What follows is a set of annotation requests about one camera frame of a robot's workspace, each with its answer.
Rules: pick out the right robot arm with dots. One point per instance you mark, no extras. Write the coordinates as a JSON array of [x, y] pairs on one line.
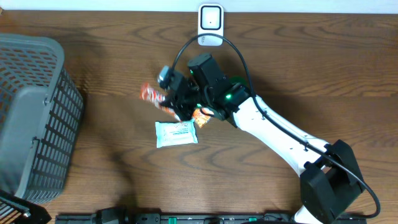
[[330, 178]]

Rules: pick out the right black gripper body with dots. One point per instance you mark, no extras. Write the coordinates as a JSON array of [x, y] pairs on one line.
[[191, 100]]

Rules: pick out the white barcode scanner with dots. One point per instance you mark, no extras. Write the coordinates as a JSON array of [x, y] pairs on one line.
[[210, 21]]

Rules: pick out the green lid jar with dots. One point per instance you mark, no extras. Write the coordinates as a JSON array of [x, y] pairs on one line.
[[238, 80]]

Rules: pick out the red Top chocolate bar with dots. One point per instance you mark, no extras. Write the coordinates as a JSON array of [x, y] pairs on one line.
[[156, 98]]

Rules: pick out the white wet wipes pack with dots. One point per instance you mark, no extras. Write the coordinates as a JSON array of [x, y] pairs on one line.
[[174, 134]]

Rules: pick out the orange snack packet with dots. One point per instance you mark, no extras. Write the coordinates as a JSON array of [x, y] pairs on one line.
[[202, 116]]

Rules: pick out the grey plastic shopping basket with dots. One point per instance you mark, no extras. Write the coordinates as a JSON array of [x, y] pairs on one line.
[[41, 110]]

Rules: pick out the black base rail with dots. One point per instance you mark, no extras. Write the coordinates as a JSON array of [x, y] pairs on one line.
[[121, 215]]

